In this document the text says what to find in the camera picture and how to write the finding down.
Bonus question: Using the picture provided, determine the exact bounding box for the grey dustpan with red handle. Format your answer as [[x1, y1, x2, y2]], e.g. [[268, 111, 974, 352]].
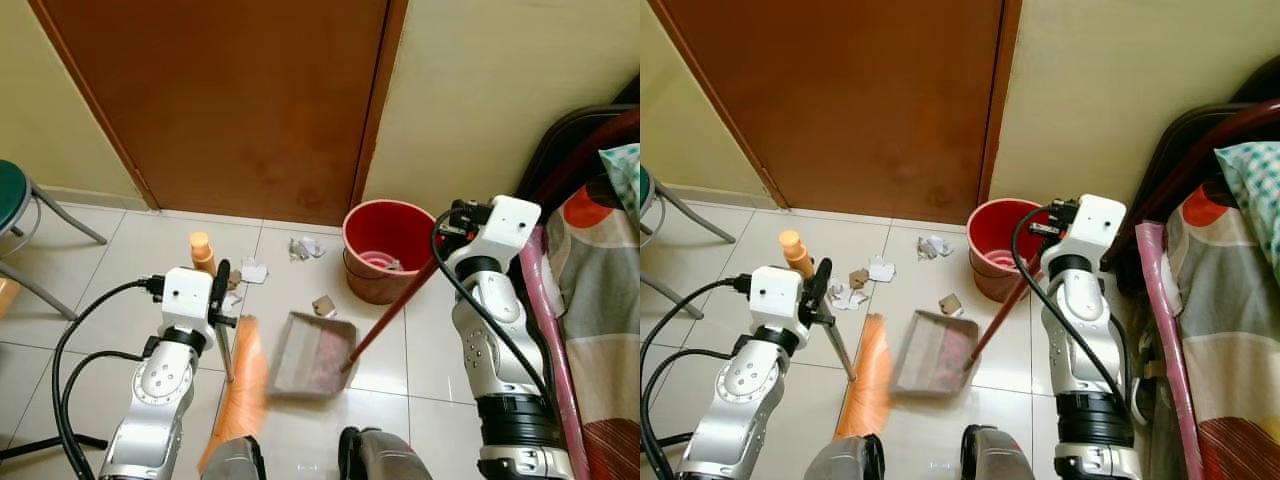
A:
[[264, 255, 442, 401], [892, 262, 1037, 399]]

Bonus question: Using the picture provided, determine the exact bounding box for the brown wooden door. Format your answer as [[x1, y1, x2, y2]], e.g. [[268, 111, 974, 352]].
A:
[[28, 0, 410, 227], [647, 0, 1024, 227]]

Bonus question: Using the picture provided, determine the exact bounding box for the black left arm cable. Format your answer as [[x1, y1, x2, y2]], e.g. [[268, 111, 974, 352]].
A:
[[49, 277, 166, 480], [57, 347, 152, 480], [642, 346, 739, 480], [640, 277, 752, 480]]

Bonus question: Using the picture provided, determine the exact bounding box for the grey robot leg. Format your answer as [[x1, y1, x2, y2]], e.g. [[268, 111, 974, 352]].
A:
[[337, 426, 434, 480], [961, 424, 1037, 480], [802, 434, 887, 480], [199, 436, 267, 480]]

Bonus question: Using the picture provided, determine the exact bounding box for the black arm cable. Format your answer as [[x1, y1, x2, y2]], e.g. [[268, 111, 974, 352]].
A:
[[642, 346, 739, 480], [1009, 202, 1132, 403], [57, 347, 152, 480], [640, 277, 752, 480], [432, 206, 548, 403], [49, 277, 166, 480]]

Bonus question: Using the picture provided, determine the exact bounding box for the pink mat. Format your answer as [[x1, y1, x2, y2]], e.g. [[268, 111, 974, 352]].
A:
[[1134, 219, 1207, 480], [517, 225, 592, 480]]

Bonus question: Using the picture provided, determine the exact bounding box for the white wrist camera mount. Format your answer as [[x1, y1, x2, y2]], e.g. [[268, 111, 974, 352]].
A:
[[461, 195, 544, 267], [159, 266, 215, 330], [1054, 193, 1129, 264], [747, 265, 810, 330]]

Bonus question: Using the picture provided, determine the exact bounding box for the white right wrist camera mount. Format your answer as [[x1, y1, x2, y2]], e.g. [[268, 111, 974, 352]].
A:
[[461, 195, 544, 267], [1054, 193, 1129, 264]]

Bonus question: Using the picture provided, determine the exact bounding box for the orange broom with grey stick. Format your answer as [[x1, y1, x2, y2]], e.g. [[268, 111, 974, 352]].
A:
[[779, 229, 895, 442], [189, 231, 270, 474]]

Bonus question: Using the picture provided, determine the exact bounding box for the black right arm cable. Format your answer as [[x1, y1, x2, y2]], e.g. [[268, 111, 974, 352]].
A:
[[1009, 202, 1132, 403], [432, 206, 548, 403]]

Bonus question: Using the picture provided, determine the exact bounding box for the dark red patterned blanket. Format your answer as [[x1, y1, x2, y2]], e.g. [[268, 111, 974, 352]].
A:
[[1194, 414, 1280, 480], [579, 419, 641, 480]]

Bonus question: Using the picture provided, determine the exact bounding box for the teal checked pillow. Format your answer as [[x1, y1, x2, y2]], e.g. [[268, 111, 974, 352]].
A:
[[1214, 139, 1280, 263], [597, 142, 641, 224]]

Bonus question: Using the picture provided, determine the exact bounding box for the grey right robot leg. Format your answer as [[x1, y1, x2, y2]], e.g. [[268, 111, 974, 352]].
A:
[[961, 424, 1037, 480], [337, 426, 434, 480]]

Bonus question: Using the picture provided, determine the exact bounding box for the grey orange patterned bedsheet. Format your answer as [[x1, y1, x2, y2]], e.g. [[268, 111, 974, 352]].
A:
[[544, 184, 641, 480], [1163, 184, 1280, 480]]

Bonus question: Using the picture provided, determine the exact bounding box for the green seat metal stool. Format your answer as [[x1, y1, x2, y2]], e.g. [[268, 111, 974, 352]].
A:
[[0, 159, 109, 322], [640, 163, 737, 321]]

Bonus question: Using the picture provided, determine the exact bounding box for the grey left robot leg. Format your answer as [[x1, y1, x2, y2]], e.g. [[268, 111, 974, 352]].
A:
[[199, 436, 267, 480], [802, 434, 887, 480]]

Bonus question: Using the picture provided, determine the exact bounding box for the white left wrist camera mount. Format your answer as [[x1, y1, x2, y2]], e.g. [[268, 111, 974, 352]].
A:
[[747, 265, 810, 330], [159, 266, 215, 330]]

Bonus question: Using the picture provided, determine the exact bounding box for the dark brown bed frame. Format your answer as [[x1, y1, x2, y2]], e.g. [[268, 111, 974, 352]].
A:
[[1128, 68, 1280, 273], [514, 72, 641, 233]]

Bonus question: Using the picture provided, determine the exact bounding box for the red plastic bucket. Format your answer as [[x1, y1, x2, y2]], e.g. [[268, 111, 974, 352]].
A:
[[341, 199, 439, 306], [966, 197, 1053, 304]]

